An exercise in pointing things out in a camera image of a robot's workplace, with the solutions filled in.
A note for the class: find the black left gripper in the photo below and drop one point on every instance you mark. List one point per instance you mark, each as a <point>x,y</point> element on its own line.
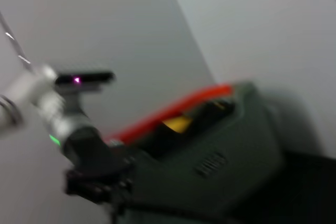
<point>92,150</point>

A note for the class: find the grey perforated storage box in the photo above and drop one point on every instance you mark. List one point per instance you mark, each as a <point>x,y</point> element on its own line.
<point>210,182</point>

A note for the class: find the black tablecloth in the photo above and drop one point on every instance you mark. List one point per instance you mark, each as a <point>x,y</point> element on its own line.
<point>302,190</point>

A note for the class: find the yellow cloth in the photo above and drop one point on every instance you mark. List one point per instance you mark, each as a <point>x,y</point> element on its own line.
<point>177,124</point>

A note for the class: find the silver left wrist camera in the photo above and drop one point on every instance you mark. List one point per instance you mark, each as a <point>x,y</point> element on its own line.
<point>84,79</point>

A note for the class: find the grey framed wall panel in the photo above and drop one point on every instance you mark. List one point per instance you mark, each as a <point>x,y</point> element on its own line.
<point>105,24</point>

